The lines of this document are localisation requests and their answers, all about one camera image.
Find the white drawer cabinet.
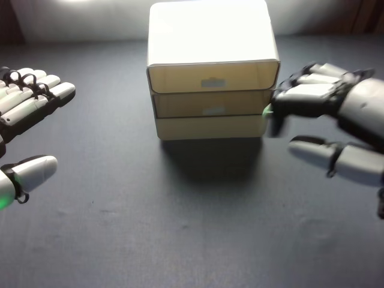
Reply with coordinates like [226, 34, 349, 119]
[146, 0, 281, 140]

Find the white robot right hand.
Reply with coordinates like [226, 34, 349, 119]
[263, 62, 384, 189]

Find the grey table cloth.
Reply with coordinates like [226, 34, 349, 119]
[0, 32, 384, 288]

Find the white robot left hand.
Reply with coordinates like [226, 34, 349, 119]
[0, 67, 76, 211]

